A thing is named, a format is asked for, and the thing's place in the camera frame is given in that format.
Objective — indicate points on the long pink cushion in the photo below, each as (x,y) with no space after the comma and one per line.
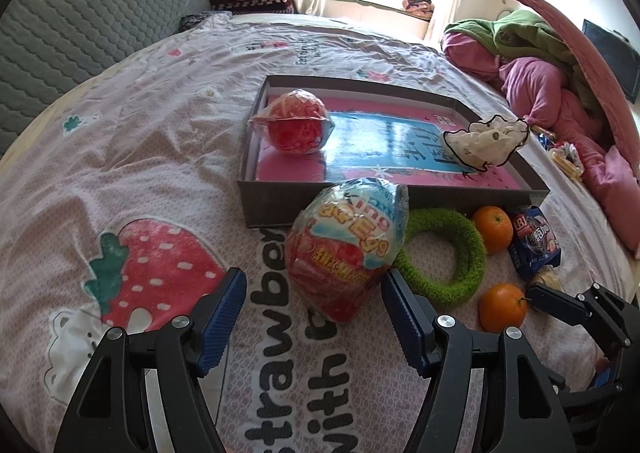
(590,63)

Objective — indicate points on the shallow cardboard box with pink bottom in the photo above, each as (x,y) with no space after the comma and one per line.
(290,168)

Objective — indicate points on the printed strawberry bedsheet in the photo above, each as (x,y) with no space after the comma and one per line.
(150,143)

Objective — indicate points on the pink quilt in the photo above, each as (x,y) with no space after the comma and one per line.
(540,83)

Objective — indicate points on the green jacket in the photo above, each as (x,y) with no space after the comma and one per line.
(525,33)

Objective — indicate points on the white ruffled scrunchie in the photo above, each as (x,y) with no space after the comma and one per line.
(480,143)

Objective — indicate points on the grey quilted headboard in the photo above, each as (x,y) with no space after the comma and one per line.
(100,23)

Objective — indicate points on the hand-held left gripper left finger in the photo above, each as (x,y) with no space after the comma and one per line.
(222,319)

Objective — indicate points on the blue snack packet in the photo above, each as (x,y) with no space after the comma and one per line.
(532,245)

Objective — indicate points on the small blue snack pack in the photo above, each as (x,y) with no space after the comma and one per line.
(546,139)

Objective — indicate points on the orange with stem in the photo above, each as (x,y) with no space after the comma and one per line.
(501,308)

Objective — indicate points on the red and white wrapped snack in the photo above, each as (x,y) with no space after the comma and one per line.
(567,160)

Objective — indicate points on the black television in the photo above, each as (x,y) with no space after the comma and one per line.
(612,55)

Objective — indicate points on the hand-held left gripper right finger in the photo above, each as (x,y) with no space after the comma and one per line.
(400,319)

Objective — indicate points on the blue and red toy egg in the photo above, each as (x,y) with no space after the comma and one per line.
(345,248)

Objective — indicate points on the orange patterned cloth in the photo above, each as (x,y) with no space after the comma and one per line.
(417,5)

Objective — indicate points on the dark patterned folded blanket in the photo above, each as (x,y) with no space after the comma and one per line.
(250,2)

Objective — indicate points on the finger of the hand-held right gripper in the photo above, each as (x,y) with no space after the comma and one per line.
(550,303)
(607,377)

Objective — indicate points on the walnut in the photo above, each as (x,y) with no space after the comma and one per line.
(546,279)

